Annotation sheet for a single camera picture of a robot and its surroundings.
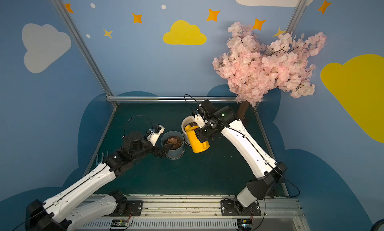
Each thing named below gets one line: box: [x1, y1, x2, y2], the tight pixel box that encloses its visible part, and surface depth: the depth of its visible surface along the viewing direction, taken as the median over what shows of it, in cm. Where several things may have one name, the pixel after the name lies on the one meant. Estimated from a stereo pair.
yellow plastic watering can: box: [184, 125, 210, 153], surface depth 75 cm
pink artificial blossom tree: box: [212, 22, 328, 120], surface depth 69 cm
